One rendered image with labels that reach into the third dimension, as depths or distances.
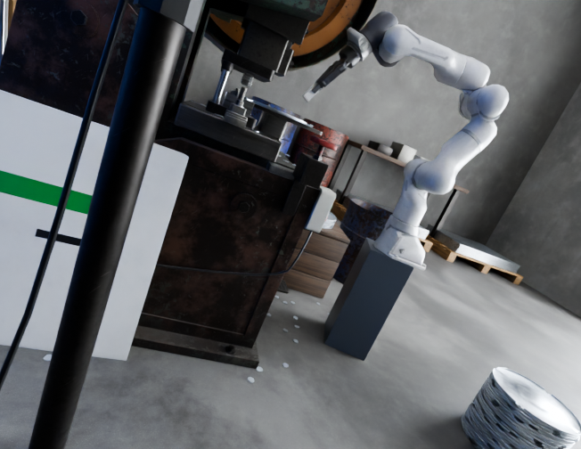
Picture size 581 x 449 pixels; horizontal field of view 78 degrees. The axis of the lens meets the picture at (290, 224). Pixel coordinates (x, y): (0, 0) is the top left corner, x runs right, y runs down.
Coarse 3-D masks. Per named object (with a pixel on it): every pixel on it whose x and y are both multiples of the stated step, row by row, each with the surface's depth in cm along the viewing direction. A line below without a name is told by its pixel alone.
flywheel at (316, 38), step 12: (336, 0) 146; (348, 0) 144; (360, 0) 145; (324, 12) 147; (336, 12) 146; (348, 12) 146; (216, 24) 139; (228, 24) 139; (240, 24) 140; (312, 24) 148; (324, 24) 147; (336, 24) 146; (228, 36) 141; (240, 36) 141; (312, 36) 146; (324, 36) 147; (336, 36) 148; (300, 48) 147; (312, 48) 148
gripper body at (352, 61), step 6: (348, 48) 127; (342, 54) 128; (348, 54) 127; (354, 54) 127; (342, 60) 129; (348, 60) 127; (354, 60) 128; (336, 66) 129; (348, 66) 132; (354, 66) 131
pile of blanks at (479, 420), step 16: (496, 384) 123; (480, 400) 128; (496, 400) 121; (464, 416) 134; (480, 416) 125; (496, 416) 120; (512, 416) 116; (528, 416) 113; (464, 432) 129; (480, 432) 123; (496, 432) 119; (512, 432) 115; (528, 432) 114; (544, 432) 111; (560, 432) 110; (480, 448) 122; (496, 448) 118; (512, 448) 116; (528, 448) 113; (544, 448) 112; (560, 448) 112
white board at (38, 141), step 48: (0, 96) 81; (0, 144) 82; (48, 144) 85; (96, 144) 88; (0, 192) 84; (48, 192) 87; (144, 192) 94; (0, 240) 85; (144, 240) 96; (0, 288) 87; (48, 288) 90; (144, 288) 98; (0, 336) 89; (48, 336) 92
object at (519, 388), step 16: (496, 368) 135; (512, 384) 128; (528, 384) 133; (512, 400) 117; (528, 400) 120; (544, 400) 125; (544, 416) 115; (560, 416) 119; (576, 416) 122; (576, 432) 113
